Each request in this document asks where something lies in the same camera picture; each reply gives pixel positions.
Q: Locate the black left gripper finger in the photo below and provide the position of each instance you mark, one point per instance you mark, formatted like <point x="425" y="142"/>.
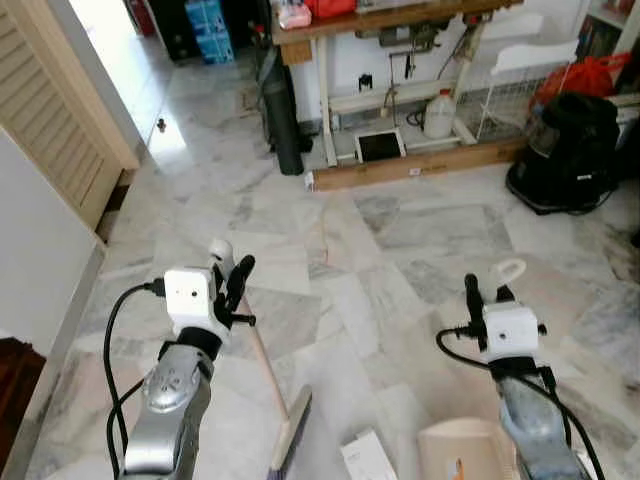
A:
<point x="243" y="275"/>
<point x="222" y="275"/>

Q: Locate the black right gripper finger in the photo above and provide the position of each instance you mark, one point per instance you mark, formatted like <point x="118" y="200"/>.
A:
<point x="503" y="293"/>
<point x="472" y="290"/>

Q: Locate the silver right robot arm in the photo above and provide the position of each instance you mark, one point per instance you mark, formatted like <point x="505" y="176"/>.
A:
<point x="535" y="430"/>

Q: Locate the long wooden plank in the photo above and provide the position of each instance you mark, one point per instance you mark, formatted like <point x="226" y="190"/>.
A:
<point x="420" y="165"/>

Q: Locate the black vacuum cleaner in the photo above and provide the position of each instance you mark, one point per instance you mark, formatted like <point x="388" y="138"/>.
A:
<point x="565" y="150"/>

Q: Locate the tall black cylinder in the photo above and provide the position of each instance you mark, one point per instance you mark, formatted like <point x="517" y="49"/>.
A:
<point x="282" y="115"/>

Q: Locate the white framed black panel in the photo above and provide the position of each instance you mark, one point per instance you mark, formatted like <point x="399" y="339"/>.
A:
<point x="380" y="146"/>

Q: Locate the white cardboard box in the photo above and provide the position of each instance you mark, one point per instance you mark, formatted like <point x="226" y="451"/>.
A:
<point x="368" y="458"/>

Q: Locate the translucent plastic jug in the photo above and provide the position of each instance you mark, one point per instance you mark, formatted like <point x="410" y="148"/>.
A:
<point x="439" y="115"/>

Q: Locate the dark wooden furniture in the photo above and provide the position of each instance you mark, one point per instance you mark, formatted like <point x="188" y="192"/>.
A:
<point x="18" y="400"/>

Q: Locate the red plastic bag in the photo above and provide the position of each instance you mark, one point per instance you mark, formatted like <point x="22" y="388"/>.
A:
<point x="590" y="75"/>

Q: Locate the wooden louvre door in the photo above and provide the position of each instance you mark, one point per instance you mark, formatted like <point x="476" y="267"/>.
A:
<point x="50" y="110"/>

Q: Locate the white plastic chair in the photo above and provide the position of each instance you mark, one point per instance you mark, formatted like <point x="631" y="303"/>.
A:
<point x="530" y="55"/>

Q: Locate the blue printed box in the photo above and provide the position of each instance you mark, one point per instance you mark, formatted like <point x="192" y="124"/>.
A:
<point x="208" y="30"/>

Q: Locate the pink plastic container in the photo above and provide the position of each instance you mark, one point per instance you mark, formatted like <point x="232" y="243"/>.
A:
<point x="294" y="15"/>

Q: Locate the wooden workbench with white legs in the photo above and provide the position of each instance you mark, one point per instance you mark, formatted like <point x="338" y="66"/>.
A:
<point x="400" y="20"/>

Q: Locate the red plastic container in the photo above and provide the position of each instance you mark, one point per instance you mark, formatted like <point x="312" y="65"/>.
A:
<point x="330" y="8"/>

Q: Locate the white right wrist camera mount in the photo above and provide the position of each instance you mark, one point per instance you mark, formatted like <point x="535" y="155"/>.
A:
<point x="512" y="330"/>

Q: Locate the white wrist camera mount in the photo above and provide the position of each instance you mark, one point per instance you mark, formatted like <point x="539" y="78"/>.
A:
<point x="512" y="330"/>
<point x="188" y="298"/>

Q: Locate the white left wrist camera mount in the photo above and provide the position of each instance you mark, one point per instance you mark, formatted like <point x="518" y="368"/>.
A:
<point x="188" y="298"/>

